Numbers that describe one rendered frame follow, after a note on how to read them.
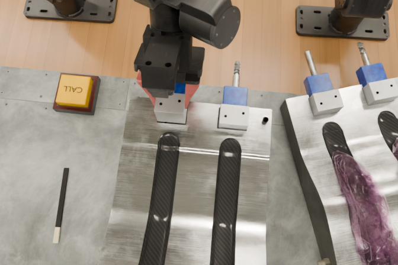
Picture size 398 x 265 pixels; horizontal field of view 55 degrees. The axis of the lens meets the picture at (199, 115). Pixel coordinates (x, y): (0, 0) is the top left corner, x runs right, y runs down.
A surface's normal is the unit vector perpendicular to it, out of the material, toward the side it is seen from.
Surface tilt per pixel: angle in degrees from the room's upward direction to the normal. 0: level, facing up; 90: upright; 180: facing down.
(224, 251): 28
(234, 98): 0
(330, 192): 22
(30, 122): 0
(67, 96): 0
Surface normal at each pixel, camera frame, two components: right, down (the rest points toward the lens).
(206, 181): 0.00, -0.23
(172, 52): 0.04, -0.75
